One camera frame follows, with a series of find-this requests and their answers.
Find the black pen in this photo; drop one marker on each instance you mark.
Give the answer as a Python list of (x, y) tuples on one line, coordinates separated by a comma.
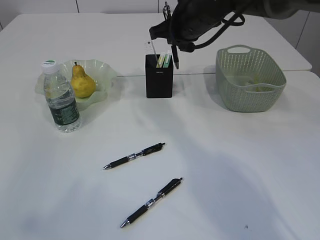
[(167, 16), (174, 183), (147, 151)]

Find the clear plastic ruler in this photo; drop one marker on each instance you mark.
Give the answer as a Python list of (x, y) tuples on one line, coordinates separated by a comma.
[(150, 49)]

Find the green wavy glass plate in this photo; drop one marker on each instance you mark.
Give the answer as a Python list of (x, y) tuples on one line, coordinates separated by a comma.
[(102, 73)]

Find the black square pen holder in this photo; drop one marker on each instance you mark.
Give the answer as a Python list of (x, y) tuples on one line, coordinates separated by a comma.
[(158, 81)]

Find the mint green pen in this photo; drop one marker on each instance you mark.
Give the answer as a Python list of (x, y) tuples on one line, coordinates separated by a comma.
[(166, 60)]

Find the clear plastic water bottle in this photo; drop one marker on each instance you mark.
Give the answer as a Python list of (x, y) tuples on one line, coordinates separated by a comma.
[(60, 98)]

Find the yellow pear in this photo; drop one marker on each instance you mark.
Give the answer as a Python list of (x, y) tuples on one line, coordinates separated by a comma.
[(83, 85)]

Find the green woven plastic basket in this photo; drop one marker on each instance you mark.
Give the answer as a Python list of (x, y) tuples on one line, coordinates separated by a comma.
[(234, 65)]

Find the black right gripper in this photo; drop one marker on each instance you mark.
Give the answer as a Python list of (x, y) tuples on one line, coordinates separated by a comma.
[(190, 20)]

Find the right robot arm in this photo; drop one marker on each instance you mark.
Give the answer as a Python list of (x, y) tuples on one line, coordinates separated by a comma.
[(273, 9)]

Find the yellow white waste paper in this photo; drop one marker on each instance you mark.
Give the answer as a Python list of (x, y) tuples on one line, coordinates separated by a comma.
[(254, 85)]

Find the yellow utility knife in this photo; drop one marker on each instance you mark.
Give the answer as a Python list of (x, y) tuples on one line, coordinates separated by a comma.
[(160, 60)]

